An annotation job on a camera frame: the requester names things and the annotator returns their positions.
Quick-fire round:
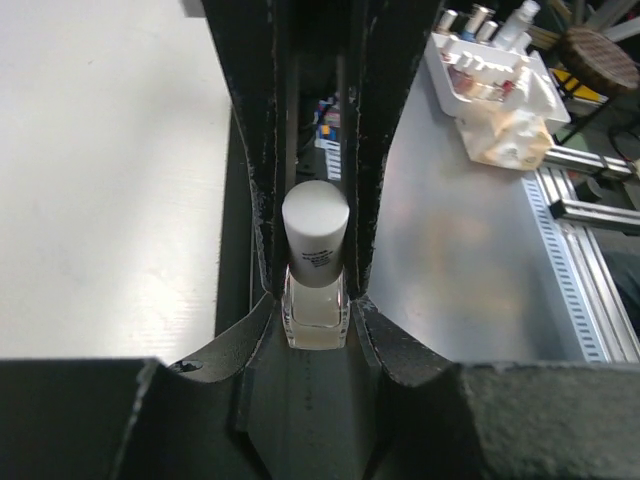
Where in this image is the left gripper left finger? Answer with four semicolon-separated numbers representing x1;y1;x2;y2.
1;1;255;479

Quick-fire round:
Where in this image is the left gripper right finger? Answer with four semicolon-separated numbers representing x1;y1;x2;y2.
349;1;639;479

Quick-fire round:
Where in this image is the clear nail polish bottle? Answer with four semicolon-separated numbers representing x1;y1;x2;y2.
281;271;350;351

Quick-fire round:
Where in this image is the white nail polish cap brush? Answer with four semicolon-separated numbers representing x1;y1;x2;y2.
282;180;350;288

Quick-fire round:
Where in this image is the white organizer tray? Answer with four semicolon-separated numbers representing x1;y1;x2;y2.
424;32;572;161

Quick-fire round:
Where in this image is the round brown stool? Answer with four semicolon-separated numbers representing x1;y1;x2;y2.
556;26;639;98

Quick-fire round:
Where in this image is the white slotted cable duct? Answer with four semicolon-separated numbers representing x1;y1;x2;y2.
521;173;609;364

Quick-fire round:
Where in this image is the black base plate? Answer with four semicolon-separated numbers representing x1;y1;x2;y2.
215;113;252;336

